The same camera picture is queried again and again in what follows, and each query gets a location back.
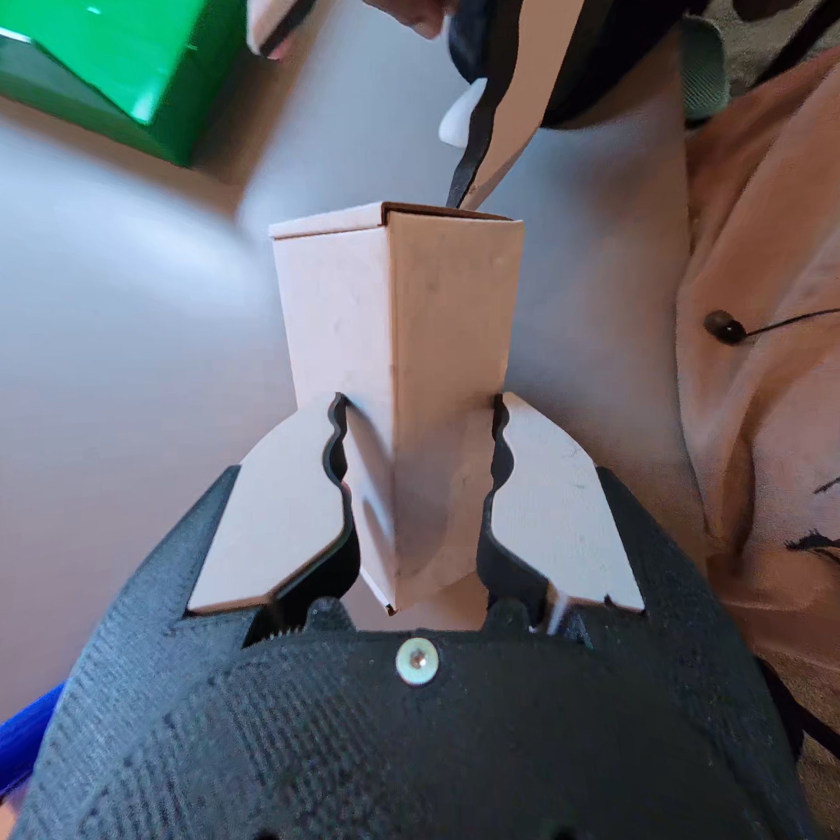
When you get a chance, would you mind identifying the green plastic bin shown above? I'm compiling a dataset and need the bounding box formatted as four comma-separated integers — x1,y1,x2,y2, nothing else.
0,0,249,169

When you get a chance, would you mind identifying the white cardboard mailer box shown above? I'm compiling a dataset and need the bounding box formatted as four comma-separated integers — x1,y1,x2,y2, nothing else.
268,200,526,616

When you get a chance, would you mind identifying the person's right hand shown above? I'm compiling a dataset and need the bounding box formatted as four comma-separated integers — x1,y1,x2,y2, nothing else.
364,0,455,40

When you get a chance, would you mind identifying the person's pink hoodie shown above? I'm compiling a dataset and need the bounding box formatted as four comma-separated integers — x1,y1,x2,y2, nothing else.
676,46,840,756

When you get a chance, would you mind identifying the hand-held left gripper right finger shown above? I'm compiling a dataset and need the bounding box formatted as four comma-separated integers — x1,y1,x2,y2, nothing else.
477,391,647,636

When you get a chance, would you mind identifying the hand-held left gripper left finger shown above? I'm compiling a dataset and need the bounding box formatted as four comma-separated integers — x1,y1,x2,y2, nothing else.
187,392,362,627

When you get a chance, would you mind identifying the black cord with round tip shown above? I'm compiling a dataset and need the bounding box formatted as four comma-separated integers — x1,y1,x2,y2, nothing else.
703,308,840,346

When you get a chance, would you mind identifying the blue plastic bin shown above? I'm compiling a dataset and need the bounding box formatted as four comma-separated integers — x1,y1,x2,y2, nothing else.
0,681,68,800

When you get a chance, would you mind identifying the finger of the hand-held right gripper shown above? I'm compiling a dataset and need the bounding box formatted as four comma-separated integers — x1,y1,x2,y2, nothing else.
246,0,317,60
444,0,589,212

